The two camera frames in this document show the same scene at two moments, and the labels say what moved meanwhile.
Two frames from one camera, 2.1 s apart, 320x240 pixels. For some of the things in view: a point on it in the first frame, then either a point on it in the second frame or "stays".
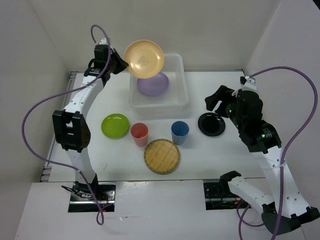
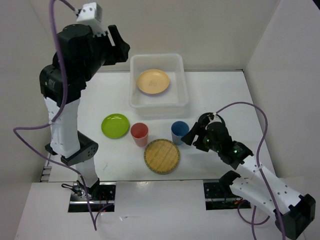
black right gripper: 223,92 → 189,137
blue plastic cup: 180,130 stays
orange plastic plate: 145,58 → 153,81
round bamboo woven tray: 161,156 stays
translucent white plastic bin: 173,103 stays
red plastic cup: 139,131 stays
